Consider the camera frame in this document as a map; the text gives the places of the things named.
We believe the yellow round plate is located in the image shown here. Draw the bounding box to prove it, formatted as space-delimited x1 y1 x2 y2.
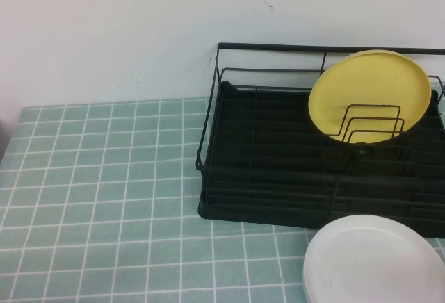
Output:
307 49 433 145

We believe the white round plate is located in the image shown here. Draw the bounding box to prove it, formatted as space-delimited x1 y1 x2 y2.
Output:
302 214 445 303

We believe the green tile pattern tablecloth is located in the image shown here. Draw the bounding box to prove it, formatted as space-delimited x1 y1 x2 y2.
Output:
0 95 445 303

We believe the black wire dish rack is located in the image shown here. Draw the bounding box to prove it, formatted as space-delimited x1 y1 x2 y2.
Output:
195 42 445 220

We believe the black plastic drip tray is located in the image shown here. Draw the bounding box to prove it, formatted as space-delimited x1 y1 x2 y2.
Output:
197 80 445 240

